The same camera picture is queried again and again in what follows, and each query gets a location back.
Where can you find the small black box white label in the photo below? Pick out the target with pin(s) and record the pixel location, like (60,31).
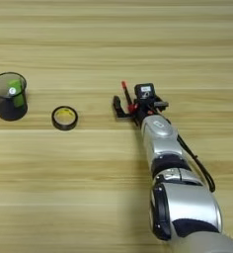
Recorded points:
(139,94)

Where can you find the black tape roll yellow core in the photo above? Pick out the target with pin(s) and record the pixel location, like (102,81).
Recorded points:
(64,127)

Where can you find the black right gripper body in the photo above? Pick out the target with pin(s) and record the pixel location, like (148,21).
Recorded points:
(147,108)

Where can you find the white marker black cap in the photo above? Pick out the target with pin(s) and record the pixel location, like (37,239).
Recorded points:
(12,91)

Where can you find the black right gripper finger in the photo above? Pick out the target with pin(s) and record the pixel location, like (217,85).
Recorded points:
(137,104)
(118,107)

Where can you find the green rectangular block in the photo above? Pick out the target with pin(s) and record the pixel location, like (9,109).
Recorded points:
(19,99)

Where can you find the thin black pen red cap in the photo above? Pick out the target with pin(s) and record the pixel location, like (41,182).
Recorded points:
(123,85)

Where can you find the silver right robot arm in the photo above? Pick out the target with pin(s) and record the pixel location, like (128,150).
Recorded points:
(161,138)

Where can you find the black mesh pen cup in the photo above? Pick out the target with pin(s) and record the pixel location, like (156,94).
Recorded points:
(8,112)

